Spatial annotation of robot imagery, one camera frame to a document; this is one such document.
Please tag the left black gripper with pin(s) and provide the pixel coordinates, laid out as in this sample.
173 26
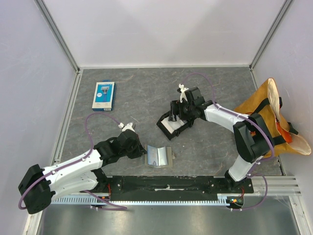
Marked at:
139 152

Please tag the grey slotted cable duct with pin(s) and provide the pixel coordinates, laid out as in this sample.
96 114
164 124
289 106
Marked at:
90 200

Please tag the yellow tote bag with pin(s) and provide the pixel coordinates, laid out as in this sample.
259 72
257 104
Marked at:
267 102

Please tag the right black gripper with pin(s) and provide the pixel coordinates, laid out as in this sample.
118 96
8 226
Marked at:
177 112

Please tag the grey card holder wallet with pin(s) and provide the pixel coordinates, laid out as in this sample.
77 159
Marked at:
165 157

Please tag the white card stack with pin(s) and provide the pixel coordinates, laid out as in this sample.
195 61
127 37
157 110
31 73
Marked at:
172 126

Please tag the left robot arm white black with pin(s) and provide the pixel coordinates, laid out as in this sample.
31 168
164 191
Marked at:
40 186

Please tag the blue razor package box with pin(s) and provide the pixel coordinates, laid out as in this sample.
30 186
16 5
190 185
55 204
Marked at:
104 96

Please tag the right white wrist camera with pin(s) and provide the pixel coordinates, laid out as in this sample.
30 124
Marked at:
182 90

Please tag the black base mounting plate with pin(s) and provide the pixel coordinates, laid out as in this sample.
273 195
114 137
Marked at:
170 188

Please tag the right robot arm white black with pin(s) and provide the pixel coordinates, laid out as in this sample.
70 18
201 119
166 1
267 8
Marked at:
252 137

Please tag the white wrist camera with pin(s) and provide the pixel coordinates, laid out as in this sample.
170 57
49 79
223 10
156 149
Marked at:
182 90
128 126

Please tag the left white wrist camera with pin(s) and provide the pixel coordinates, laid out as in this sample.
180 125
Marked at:
128 126

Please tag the black plastic card box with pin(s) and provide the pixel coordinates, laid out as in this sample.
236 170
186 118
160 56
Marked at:
173 117

